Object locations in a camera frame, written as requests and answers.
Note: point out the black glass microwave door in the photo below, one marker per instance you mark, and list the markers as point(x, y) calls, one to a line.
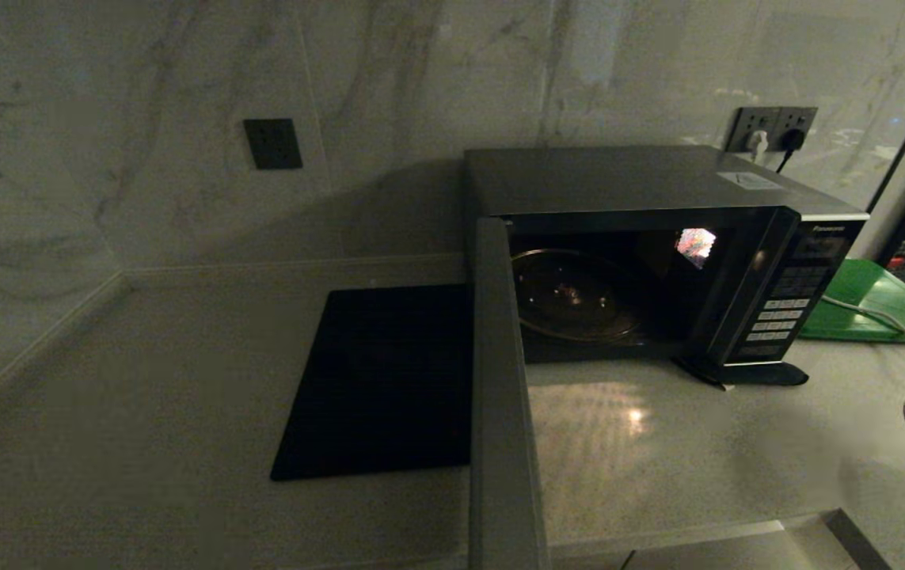
point(503, 412)

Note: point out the silver black microwave oven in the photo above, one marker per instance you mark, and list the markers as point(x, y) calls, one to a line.
point(618, 178)

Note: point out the black glass induction cooktop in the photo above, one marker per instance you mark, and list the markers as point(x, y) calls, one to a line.
point(381, 380)

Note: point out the white power plug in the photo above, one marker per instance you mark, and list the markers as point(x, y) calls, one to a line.
point(757, 143)

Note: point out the green plastic cutting board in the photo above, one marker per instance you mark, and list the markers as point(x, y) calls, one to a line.
point(872, 309)

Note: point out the single black wall socket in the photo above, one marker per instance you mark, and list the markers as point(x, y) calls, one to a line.
point(272, 143)

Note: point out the double grey wall socket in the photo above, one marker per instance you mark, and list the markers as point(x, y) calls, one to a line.
point(769, 119)

